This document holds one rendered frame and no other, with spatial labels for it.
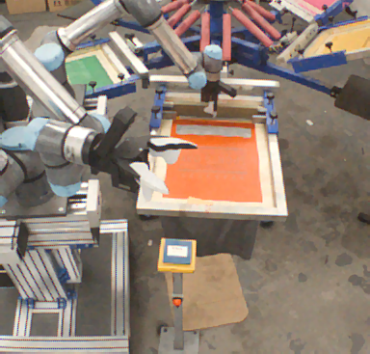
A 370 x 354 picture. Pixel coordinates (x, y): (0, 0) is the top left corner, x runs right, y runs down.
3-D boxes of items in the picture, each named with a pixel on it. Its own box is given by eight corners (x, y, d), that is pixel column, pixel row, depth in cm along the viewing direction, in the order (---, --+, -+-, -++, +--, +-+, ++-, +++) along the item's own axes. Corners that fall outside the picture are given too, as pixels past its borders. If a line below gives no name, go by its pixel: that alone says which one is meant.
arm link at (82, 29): (31, 56, 153) (144, -22, 138) (36, 40, 163) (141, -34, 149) (50, 75, 161) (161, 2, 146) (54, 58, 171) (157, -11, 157)
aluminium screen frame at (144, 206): (285, 221, 156) (287, 215, 154) (137, 214, 159) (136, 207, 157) (269, 102, 212) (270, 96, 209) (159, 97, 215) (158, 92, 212)
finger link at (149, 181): (169, 211, 73) (143, 183, 79) (170, 186, 69) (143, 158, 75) (153, 218, 71) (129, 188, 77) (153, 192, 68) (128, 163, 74)
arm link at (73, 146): (82, 119, 83) (60, 139, 77) (101, 123, 82) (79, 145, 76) (85, 149, 87) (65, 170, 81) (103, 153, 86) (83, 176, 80)
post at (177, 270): (198, 365, 205) (206, 281, 137) (157, 363, 206) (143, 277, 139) (199, 329, 220) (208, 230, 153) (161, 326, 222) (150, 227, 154)
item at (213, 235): (252, 261, 193) (267, 204, 163) (160, 257, 195) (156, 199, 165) (252, 256, 195) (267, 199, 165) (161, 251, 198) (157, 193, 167)
